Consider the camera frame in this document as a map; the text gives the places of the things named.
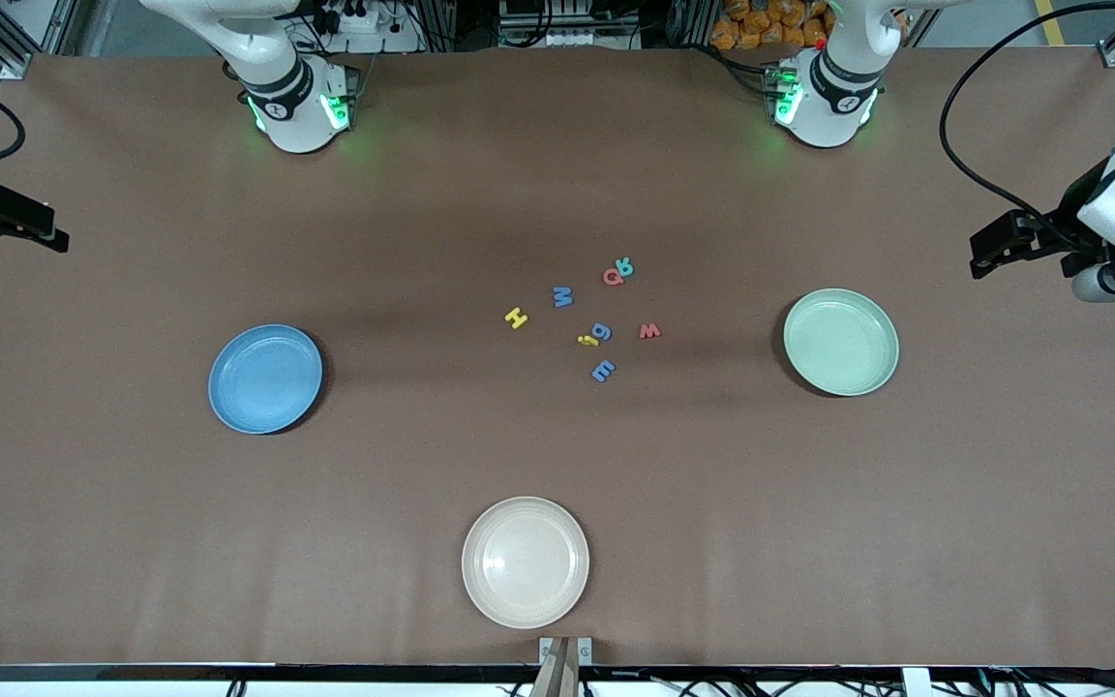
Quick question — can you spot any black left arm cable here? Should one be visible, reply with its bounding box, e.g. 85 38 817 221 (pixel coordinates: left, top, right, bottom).
940 2 1115 224

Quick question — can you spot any black and white control box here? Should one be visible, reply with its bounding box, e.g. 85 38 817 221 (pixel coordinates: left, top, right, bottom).
497 0 643 49

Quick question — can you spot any white power strip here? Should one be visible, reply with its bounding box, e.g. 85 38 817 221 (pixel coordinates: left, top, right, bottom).
286 0 423 55

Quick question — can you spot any beige camera pole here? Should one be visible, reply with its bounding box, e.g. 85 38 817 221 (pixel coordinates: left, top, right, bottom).
529 639 582 697

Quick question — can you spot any grey metal mount bracket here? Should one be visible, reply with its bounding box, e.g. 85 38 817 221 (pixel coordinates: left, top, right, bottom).
538 636 594 667

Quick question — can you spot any blue round plate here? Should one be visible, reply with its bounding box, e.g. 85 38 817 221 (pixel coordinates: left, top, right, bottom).
208 324 324 435

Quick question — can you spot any beige round plate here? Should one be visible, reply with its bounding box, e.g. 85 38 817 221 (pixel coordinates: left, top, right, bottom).
462 497 590 630

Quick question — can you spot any brown paper table cover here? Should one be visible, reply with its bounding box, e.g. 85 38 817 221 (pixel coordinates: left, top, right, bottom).
0 46 1115 669

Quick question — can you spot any green round plate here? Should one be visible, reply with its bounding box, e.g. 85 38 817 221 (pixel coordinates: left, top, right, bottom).
783 288 900 397

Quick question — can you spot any orange fruit pile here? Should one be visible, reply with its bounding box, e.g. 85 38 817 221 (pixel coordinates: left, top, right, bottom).
709 0 912 51

